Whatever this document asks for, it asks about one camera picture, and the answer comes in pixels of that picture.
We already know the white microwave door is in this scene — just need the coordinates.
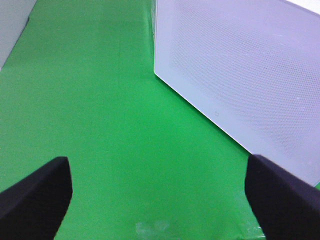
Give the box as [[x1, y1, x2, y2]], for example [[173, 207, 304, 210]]
[[152, 0, 320, 186]]

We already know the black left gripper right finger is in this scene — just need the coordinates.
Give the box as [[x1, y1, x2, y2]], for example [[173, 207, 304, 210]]
[[244, 154, 320, 240]]

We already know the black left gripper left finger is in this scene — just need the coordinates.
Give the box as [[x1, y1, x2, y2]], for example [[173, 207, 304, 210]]
[[0, 156, 73, 240]]

